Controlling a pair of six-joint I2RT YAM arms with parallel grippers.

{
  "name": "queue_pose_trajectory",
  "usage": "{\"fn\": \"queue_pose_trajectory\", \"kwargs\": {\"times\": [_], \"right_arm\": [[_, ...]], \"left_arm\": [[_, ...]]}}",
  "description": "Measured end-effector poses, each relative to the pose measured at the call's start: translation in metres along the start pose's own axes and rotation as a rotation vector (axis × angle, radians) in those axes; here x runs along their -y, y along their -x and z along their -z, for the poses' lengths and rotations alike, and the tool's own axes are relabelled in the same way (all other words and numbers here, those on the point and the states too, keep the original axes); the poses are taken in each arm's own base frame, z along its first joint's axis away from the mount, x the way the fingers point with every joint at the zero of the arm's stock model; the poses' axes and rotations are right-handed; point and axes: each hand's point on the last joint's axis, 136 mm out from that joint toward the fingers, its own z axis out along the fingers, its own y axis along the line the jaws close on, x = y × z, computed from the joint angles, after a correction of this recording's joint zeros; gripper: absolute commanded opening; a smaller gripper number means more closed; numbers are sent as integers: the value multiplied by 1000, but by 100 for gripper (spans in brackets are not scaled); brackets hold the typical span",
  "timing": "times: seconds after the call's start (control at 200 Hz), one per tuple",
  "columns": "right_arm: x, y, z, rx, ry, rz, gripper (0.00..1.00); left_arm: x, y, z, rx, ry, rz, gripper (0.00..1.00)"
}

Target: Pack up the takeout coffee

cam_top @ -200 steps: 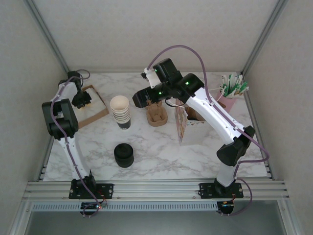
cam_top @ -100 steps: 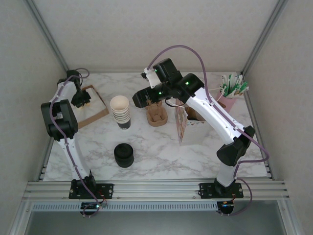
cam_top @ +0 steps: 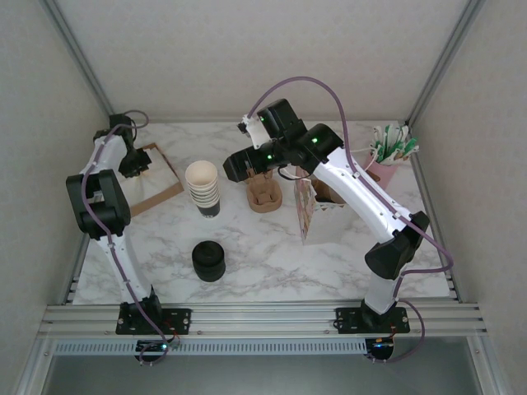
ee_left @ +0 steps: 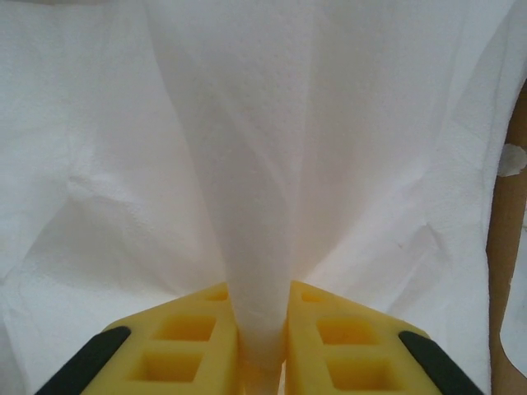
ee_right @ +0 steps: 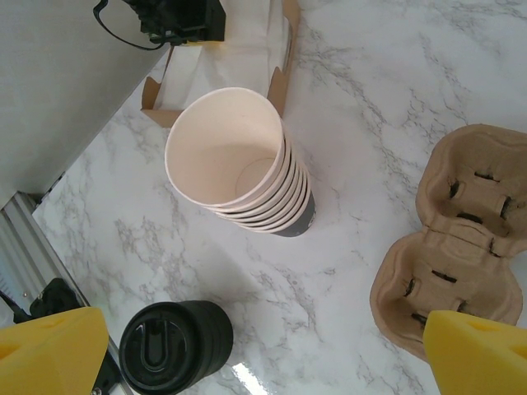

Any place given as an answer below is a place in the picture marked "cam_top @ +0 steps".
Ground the aluminium mounting rail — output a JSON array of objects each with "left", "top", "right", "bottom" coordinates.
[{"left": 39, "top": 303, "right": 489, "bottom": 342}]

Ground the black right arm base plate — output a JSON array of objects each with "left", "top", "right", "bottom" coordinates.
[{"left": 335, "top": 306, "right": 412, "bottom": 335}]

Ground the white paper takeout bag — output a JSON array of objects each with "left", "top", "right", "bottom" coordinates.
[{"left": 277, "top": 146, "right": 380, "bottom": 247}]

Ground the white slotted cable duct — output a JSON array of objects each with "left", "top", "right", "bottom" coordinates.
[{"left": 53, "top": 339, "right": 368, "bottom": 356}]

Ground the stack of paper cups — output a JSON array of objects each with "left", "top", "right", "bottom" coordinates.
[{"left": 184, "top": 160, "right": 222, "bottom": 221}]

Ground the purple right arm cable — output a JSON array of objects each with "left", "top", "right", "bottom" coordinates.
[{"left": 249, "top": 77, "right": 454, "bottom": 365}]

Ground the aluminium frame post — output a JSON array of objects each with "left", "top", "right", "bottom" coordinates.
[
  {"left": 40, "top": 0, "right": 121, "bottom": 127},
  {"left": 404, "top": 0, "right": 490, "bottom": 128}
]

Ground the thin black right camera cable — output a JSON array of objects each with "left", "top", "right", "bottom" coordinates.
[{"left": 276, "top": 163, "right": 304, "bottom": 183}]

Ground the pink stick holder cup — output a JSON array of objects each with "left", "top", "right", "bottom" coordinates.
[{"left": 364, "top": 154, "right": 399, "bottom": 193}]

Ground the brown cardboard napkin tray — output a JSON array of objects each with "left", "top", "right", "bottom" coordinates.
[{"left": 122, "top": 142, "right": 185, "bottom": 218}]

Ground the small black controller board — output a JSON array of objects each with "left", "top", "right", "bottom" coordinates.
[
  {"left": 137, "top": 339, "right": 173, "bottom": 355},
  {"left": 371, "top": 337, "right": 395, "bottom": 360}
]

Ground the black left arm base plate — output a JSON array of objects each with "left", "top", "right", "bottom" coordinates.
[{"left": 114, "top": 307, "right": 193, "bottom": 335}]

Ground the brown pulp cup carrier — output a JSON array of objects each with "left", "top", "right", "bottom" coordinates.
[{"left": 245, "top": 168, "right": 284, "bottom": 215}]

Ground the stack of black lids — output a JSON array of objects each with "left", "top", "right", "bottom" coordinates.
[{"left": 191, "top": 240, "right": 228, "bottom": 283}]

